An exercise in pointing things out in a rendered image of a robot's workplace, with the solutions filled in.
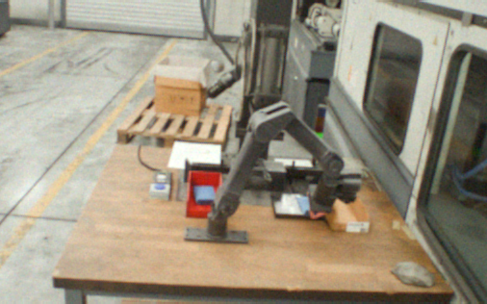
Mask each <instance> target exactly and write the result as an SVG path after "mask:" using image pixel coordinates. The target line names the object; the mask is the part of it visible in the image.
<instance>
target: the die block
mask: <svg viewBox="0 0 487 304"><path fill-rule="evenodd" d="M268 175H270V177H271V182H270V183H268V182H265V187H266V191H284V186H285V180H286V174H271V173H268ZM250 176H254V177H263V176H264V173H258V172H251V174H250ZM248 188H249V180H248V181H247V183H246V184H245V186H244V188H243V190H248Z"/></svg>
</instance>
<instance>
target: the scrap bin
mask: <svg viewBox="0 0 487 304"><path fill-rule="evenodd" d="M219 185H222V183H221V173H214V172H200V171H190V176H189V183H188V192H187V201H186V218H198V219H207V214H208V213H211V206H212V205H197V203H196V201H195V198H194V193H193V189H192V187H193V186H195V187H213V190H214V192H215V194H216V192H217V191H218V187H219Z"/></svg>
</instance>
